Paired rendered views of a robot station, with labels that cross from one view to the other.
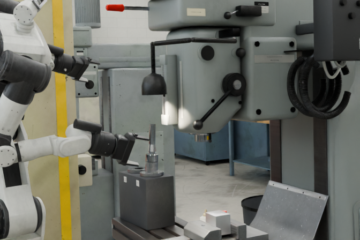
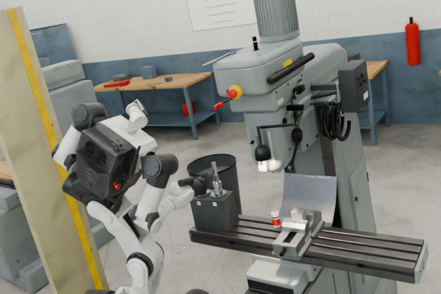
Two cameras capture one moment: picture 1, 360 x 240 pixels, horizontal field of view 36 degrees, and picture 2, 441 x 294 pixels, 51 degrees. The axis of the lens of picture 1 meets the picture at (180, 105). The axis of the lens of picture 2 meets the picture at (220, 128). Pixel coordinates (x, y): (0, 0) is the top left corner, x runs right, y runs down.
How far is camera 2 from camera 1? 1.33 m
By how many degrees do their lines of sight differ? 30
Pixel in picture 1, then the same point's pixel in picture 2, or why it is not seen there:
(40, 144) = (167, 207)
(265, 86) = (307, 128)
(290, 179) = (303, 170)
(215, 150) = not seen: hidden behind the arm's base
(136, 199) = (214, 214)
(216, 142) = not seen: hidden behind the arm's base
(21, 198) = (150, 245)
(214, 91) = (289, 143)
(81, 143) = (190, 195)
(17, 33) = (132, 135)
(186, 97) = (275, 152)
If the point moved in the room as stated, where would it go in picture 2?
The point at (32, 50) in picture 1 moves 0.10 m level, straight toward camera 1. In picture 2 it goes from (151, 145) to (165, 147)
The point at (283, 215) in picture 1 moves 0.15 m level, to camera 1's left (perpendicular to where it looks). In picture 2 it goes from (306, 193) to (285, 203)
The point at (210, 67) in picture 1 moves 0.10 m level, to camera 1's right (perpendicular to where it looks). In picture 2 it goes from (286, 130) to (302, 123)
